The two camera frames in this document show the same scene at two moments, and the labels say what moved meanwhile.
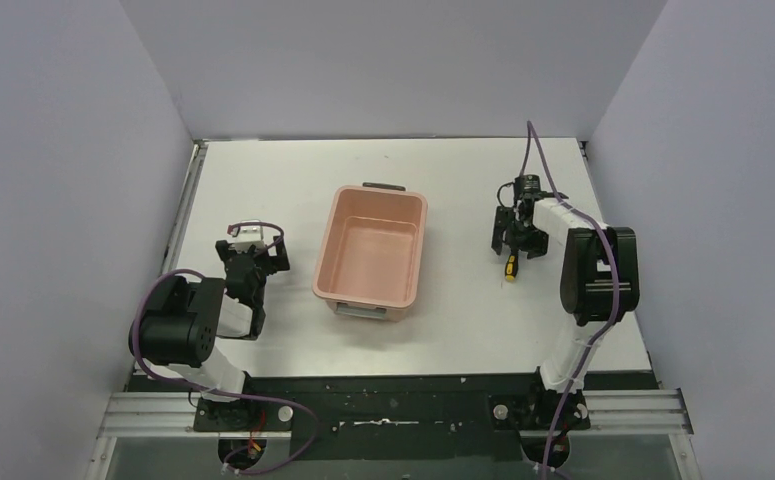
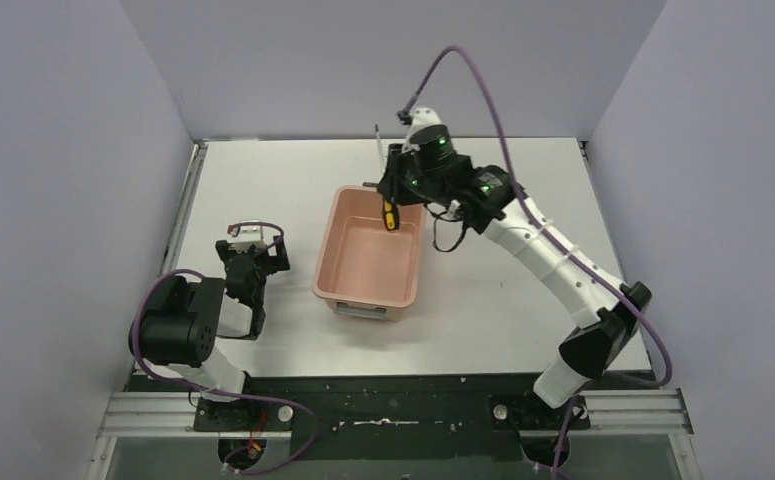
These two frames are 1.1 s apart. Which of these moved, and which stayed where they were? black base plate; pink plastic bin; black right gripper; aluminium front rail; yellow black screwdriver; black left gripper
Moved: yellow black screwdriver; black right gripper
Stayed: black base plate; pink plastic bin; black left gripper; aluminium front rail
